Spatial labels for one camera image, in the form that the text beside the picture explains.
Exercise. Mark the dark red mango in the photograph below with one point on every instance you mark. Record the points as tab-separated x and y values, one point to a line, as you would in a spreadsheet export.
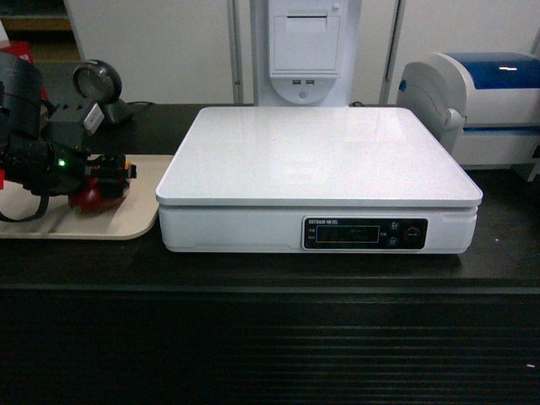
84	200

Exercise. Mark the white partition panel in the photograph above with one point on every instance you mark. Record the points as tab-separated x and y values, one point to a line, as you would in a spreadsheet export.
199	52

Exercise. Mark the white POS terminal stand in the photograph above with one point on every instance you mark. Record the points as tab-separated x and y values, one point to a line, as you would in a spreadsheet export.
304	52

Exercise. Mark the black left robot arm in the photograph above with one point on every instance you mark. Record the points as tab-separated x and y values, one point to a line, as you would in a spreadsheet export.
42	145

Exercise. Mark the white blue label printer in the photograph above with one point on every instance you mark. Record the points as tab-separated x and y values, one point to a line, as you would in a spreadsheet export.
483	107

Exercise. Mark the white checkout scale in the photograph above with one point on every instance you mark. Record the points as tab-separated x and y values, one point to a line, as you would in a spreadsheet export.
315	180

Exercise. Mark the round barcode scanner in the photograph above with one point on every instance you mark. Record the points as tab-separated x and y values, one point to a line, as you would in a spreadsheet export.
98	81

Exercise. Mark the wooden bench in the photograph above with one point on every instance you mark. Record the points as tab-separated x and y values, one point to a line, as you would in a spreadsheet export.
36	23

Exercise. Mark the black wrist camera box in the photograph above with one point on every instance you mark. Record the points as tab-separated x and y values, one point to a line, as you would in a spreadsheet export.
70	123

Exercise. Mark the black checkout counter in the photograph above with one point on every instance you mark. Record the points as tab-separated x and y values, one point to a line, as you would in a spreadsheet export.
129	322

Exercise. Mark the beige plastic tray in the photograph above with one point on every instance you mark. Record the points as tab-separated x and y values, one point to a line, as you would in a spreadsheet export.
132	218

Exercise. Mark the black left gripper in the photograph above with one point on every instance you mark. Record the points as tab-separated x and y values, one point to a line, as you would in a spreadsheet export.
66	169

